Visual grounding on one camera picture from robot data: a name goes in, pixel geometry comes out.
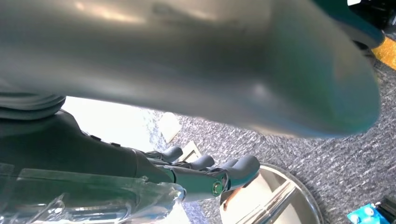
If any blue steel shelf rack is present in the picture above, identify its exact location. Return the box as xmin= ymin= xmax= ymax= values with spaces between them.
xmin=346 ymin=195 xmax=396 ymax=224

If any white floor outlet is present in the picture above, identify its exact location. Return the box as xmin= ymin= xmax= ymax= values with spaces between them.
xmin=177 ymin=140 xmax=204 ymax=163

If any right robot arm sleeve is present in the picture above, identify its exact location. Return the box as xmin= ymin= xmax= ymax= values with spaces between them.
xmin=0 ymin=78 xmax=66 ymax=121

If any chrome barrier stanchion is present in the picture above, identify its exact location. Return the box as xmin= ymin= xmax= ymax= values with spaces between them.
xmin=219 ymin=163 xmax=324 ymax=224

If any yellow floor tape square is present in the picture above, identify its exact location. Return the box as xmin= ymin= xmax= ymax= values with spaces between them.
xmin=371 ymin=36 xmax=396 ymax=70

